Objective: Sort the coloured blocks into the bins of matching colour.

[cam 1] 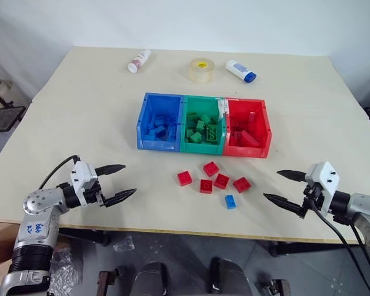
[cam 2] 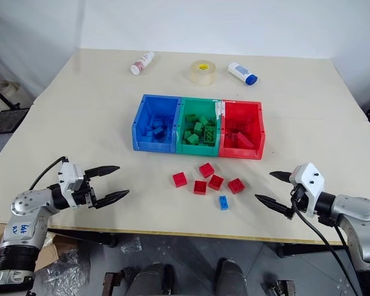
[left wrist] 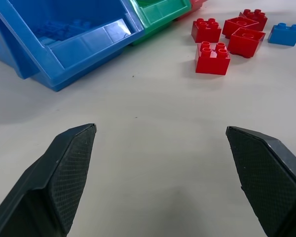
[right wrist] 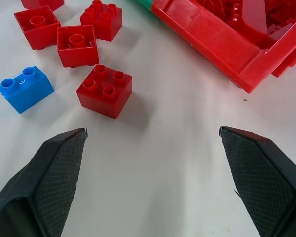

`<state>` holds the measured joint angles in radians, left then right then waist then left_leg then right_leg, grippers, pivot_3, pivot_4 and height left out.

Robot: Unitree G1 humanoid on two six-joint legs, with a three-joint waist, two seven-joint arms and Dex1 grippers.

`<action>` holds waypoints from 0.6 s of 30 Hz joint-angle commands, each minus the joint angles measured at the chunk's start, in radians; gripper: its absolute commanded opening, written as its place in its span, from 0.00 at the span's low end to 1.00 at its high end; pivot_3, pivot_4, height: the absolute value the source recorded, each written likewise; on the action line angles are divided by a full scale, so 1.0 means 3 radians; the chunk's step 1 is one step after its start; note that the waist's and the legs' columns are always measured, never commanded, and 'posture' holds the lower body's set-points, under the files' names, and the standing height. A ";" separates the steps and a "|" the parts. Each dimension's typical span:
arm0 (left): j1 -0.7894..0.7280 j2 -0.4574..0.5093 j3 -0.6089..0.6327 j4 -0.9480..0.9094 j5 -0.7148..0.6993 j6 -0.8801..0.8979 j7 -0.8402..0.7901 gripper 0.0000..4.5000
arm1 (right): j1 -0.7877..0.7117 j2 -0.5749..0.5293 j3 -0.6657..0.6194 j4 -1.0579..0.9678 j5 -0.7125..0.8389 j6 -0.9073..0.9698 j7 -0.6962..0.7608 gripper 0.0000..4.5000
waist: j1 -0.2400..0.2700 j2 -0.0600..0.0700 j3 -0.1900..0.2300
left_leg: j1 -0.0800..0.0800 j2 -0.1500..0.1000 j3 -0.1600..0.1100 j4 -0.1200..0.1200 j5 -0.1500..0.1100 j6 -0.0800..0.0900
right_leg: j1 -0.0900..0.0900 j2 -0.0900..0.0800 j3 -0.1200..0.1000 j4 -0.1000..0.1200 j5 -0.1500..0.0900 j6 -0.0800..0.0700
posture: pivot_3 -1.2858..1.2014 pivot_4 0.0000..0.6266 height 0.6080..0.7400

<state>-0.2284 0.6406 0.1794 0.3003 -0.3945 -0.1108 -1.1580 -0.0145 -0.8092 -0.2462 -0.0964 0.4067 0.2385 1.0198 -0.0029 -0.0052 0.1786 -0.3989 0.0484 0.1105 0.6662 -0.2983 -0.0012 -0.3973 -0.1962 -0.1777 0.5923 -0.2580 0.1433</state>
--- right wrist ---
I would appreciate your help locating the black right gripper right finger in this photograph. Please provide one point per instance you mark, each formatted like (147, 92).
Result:
(264, 182)

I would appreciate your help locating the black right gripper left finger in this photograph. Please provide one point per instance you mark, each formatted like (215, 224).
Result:
(39, 182)

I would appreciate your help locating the blue two-stud toy brick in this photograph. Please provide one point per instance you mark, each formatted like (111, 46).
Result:
(24, 90)

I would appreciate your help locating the red four-stud toy brick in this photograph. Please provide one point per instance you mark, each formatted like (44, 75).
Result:
(101, 21)
(104, 92)

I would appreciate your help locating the red upturned hollow toy brick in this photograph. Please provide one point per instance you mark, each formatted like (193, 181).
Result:
(37, 27)
(77, 47)

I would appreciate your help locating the red plastic bin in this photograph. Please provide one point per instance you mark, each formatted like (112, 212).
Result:
(224, 47)

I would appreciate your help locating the red bricks pile in bin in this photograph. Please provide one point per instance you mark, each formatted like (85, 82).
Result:
(259, 14)

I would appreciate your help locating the green plastic bin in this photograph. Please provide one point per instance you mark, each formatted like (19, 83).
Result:
(145, 3)

